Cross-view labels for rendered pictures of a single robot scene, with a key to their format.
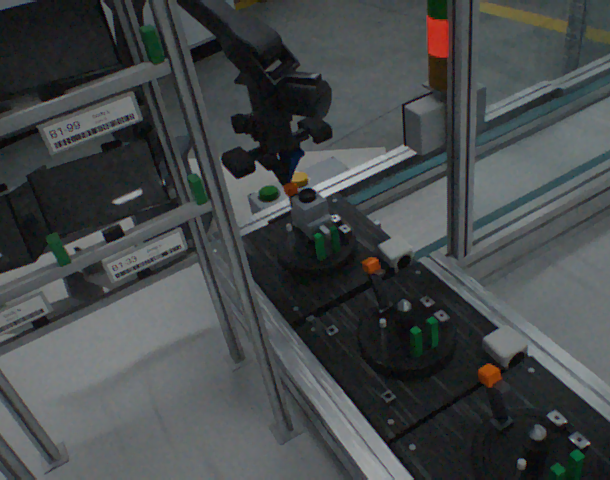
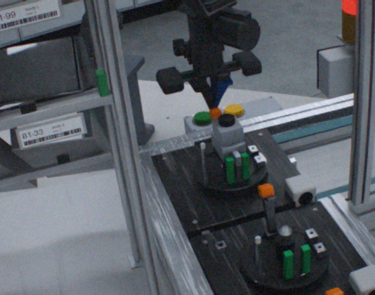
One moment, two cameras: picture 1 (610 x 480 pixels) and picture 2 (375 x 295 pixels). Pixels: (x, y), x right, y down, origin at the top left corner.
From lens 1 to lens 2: 16 cm
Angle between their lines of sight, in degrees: 10
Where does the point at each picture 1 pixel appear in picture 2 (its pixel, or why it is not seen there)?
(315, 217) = (229, 141)
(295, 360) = (181, 265)
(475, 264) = (371, 213)
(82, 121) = (17, 12)
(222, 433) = not seen: outside the picture
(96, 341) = (27, 220)
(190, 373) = (95, 262)
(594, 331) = not seen: outside the picture
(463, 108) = (366, 62)
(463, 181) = (364, 129)
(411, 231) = (325, 175)
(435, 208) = not seen: hidden behind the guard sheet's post
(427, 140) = (335, 86)
